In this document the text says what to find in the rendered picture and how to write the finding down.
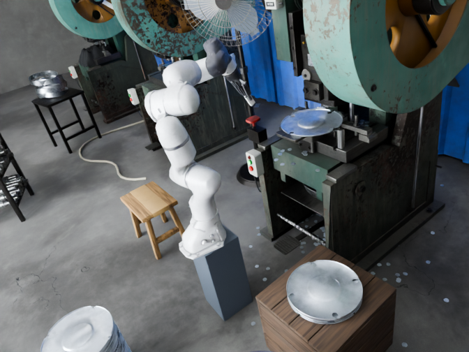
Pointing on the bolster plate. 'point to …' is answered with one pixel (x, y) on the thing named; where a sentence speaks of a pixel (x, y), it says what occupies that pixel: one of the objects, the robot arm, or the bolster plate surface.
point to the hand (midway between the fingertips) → (249, 99)
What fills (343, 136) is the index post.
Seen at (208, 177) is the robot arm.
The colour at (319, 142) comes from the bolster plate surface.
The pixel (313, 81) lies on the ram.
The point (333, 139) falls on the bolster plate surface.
